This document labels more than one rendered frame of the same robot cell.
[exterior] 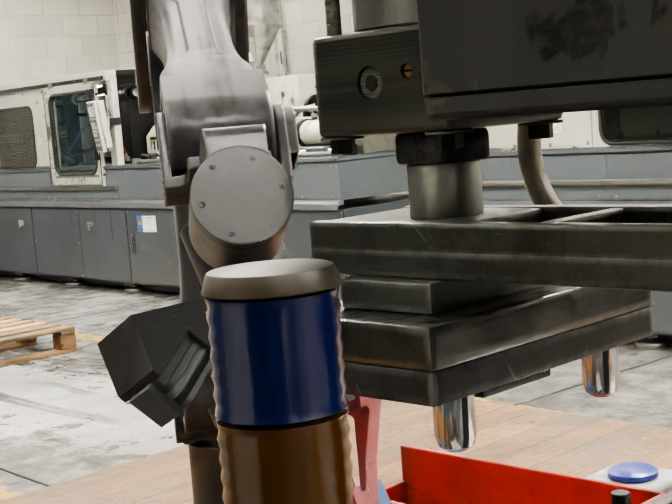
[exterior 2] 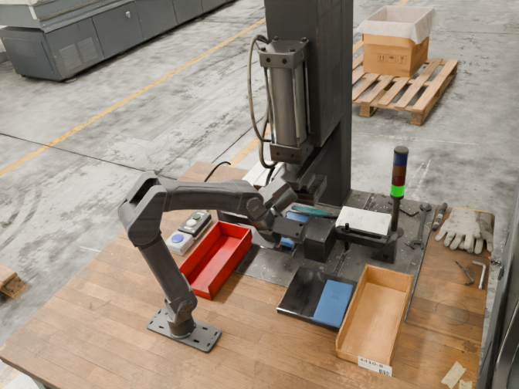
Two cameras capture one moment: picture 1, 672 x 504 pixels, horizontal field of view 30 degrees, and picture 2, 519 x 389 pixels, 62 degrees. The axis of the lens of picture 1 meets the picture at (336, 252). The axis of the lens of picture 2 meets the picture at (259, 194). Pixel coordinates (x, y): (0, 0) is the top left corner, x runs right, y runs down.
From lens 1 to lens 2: 1.43 m
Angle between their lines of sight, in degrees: 98
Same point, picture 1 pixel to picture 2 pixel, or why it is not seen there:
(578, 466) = (137, 262)
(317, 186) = not seen: outside the picture
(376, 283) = (310, 180)
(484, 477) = (192, 257)
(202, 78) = (241, 187)
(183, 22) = (201, 186)
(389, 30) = (308, 138)
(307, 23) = not seen: outside the picture
